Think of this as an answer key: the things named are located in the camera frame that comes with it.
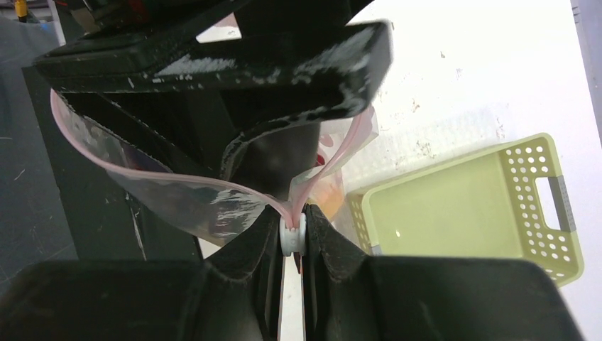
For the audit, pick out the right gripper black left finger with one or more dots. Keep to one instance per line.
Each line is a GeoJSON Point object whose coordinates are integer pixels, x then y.
{"type": "Point", "coordinates": [234, 294]}

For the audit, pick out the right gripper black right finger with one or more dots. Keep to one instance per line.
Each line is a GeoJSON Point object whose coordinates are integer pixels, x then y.
{"type": "Point", "coordinates": [350, 295]}

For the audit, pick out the white bag zipper slider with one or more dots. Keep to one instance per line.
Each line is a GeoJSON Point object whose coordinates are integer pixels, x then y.
{"type": "Point", "coordinates": [293, 241]}

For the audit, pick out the clear zip top bag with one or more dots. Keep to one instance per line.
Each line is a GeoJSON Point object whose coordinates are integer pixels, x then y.
{"type": "Point", "coordinates": [205, 207]}

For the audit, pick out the beige plastic basket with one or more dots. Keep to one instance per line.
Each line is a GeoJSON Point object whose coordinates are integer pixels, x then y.
{"type": "Point", "coordinates": [507, 201]}

